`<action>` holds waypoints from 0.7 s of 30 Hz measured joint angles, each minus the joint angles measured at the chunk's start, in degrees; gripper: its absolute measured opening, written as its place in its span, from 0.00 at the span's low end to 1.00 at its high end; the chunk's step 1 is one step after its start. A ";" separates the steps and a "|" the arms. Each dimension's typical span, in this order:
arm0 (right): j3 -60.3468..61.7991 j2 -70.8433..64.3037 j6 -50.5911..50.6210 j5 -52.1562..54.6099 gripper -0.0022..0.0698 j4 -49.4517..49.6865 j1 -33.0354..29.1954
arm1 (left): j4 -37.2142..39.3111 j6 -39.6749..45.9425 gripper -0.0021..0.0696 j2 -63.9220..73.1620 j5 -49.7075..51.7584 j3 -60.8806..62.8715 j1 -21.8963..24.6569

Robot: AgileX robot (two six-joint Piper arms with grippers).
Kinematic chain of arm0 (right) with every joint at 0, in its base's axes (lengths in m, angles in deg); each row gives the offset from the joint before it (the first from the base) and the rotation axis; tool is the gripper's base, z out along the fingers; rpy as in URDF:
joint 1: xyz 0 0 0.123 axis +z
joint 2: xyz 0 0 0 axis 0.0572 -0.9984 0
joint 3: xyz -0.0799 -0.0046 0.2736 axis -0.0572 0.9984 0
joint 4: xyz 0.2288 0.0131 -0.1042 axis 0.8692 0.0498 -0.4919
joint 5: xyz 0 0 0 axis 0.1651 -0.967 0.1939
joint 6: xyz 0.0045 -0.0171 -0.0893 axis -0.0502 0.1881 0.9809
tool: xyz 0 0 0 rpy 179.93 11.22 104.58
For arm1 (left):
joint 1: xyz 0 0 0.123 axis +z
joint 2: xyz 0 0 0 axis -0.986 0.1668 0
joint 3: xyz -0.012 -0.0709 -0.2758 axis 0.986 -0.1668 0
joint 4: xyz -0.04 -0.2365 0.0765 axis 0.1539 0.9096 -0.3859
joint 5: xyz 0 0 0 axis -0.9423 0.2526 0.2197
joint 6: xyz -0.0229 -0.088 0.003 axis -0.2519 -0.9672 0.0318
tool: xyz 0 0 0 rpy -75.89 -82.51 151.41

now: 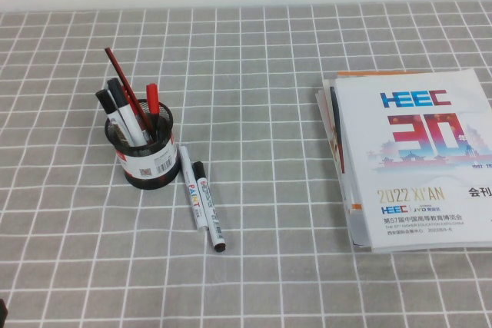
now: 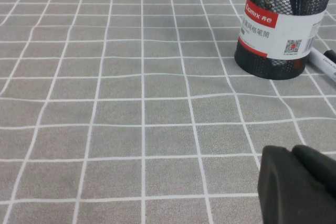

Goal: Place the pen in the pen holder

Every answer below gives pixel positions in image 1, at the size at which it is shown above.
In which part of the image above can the short black-capped whiteboard marker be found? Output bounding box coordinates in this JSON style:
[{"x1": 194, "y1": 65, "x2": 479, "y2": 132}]
[{"x1": 106, "y1": 78, "x2": 145, "y2": 147}]

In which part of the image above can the black mesh pen holder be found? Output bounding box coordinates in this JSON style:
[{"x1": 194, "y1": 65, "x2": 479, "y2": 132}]
[{"x1": 104, "y1": 98, "x2": 181, "y2": 191}]

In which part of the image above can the silver paint marker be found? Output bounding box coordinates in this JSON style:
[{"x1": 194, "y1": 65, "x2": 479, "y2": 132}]
[{"x1": 178, "y1": 145, "x2": 208, "y2": 233}]

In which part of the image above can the long black-capped whiteboard marker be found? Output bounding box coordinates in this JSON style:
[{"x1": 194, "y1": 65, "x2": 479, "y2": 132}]
[{"x1": 191, "y1": 161, "x2": 227, "y2": 254}]

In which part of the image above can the black-capped white marker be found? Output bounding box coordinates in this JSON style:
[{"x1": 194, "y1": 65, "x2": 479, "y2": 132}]
[{"x1": 95, "y1": 88, "x2": 126, "y2": 141}]

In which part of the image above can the red-capped black marker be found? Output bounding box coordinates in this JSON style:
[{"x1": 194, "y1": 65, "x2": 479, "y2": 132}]
[{"x1": 145, "y1": 82, "x2": 161, "y2": 141}]

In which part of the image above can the red and black pencil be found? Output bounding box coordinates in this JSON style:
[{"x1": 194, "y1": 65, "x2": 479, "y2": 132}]
[{"x1": 104, "y1": 47, "x2": 154, "y2": 141}]

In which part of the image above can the grey white-grid tablecloth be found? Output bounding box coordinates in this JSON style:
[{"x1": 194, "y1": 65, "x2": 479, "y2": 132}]
[{"x1": 0, "y1": 0, "x2": 492, "y2": 328}]

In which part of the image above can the dark-cover booklet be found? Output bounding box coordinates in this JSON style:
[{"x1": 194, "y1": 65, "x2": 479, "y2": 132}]
[{"x1": 329, "y1": 87, "x2": 346, "y2": 174}]

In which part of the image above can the white HEEC booklet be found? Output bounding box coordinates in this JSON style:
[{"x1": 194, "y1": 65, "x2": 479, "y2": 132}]
[{"x1": 332, "y1": 68, "x2": 492, "y2": 254}]

